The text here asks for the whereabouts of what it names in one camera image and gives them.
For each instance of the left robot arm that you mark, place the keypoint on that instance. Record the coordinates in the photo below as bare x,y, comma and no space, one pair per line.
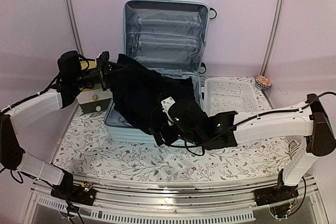
75,74

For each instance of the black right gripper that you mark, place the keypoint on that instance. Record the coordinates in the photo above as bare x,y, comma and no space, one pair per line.
155,130

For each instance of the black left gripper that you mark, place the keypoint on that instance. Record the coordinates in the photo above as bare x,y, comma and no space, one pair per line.
104,76

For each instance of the patterned small bowl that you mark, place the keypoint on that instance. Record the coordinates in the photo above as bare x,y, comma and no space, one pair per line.
262,82

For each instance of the striped woven cup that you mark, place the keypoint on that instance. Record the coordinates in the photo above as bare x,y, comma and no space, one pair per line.
293,148

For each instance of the right wall aluminium post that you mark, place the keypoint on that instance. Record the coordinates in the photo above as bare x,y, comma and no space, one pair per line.
272,36

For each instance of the light blue hard-shell suitcase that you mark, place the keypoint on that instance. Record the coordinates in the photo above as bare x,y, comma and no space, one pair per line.
168,37

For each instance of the aluminium front rail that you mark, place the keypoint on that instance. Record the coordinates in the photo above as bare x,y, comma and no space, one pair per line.
149,202

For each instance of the yellow white drawer organizer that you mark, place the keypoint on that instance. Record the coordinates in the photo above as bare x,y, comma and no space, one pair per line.
92,97

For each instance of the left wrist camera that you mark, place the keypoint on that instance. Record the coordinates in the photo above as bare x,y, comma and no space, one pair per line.
103,58

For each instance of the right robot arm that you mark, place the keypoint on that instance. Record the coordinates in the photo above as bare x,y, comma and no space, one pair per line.
185,120

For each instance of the floral white tablecloth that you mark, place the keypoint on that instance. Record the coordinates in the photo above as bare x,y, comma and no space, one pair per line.
87,149

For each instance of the white plastic mesh basket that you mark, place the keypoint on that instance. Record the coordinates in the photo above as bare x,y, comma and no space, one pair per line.
225,94

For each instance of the left wall aluminium post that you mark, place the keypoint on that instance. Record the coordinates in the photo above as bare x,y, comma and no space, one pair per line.
73,25

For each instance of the dark navy garment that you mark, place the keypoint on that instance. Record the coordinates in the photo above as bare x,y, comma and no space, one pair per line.
136,92

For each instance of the wall aluminium post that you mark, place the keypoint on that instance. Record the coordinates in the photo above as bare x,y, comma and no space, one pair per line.
73,25
272,36

